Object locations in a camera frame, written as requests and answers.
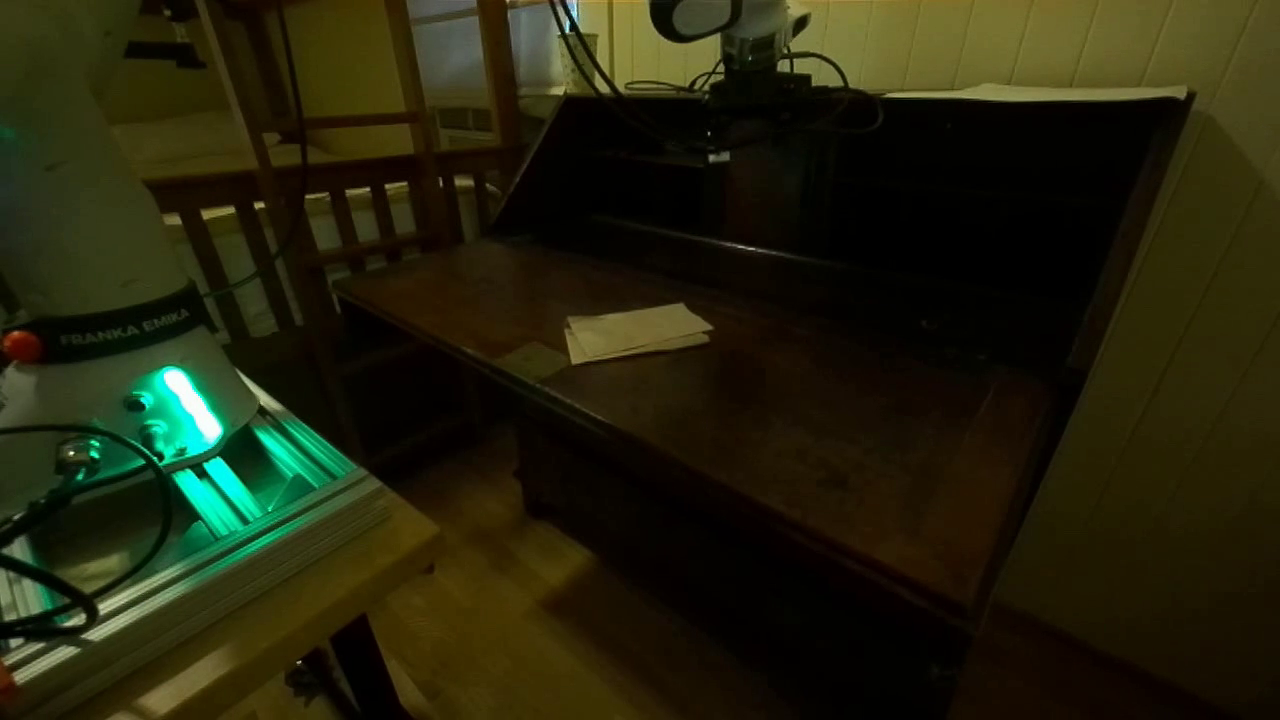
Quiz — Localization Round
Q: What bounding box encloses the dark wooden secretary desk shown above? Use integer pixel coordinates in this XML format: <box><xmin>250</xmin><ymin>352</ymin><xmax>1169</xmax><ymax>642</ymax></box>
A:
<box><xmin>331</xmin><ymin>84</ymin><xmax>1201</xmax><ymax>720</ymax></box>

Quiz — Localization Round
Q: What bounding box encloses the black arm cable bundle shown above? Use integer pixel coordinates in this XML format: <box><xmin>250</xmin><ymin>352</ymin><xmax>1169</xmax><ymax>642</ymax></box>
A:
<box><xmin>542</xmin><ymin>0</ymin><xmax>887</xmax><ymax>135</ymax></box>

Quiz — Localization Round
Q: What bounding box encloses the robot mounting table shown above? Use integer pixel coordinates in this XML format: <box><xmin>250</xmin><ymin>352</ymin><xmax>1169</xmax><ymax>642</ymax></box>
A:
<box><xmin>0</xmin><ymin>378</ymin><xmax>448</xmax><ymax>720</ymax></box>

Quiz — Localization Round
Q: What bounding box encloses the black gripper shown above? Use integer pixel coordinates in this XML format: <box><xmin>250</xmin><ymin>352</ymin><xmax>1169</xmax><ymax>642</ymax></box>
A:
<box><xmin>699</xmin><ymin>66</ymin><xmax>819</xmax><ymax>175</ymax></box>

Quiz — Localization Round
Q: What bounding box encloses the white folded cloth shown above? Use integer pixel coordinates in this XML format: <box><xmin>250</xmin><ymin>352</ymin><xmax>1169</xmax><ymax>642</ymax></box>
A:
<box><xmin>558</xmin><ymin>300</ymin><xmax>716</xmax><ymax>369</ymax></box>

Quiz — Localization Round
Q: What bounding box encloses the wooden chair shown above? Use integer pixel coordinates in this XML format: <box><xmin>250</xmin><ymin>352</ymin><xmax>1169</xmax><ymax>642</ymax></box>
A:
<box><xmin>141</xmin><ymin>0</ymin><xmax>534</xmax><ymax>452</ymax></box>

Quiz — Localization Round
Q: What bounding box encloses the red emergency stop button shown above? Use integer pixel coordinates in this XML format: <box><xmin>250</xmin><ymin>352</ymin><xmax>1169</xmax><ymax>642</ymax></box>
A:
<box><xmin>0</xmin><ymin>323</ymin><xmax>42</xmax><ymax>369</ymax></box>

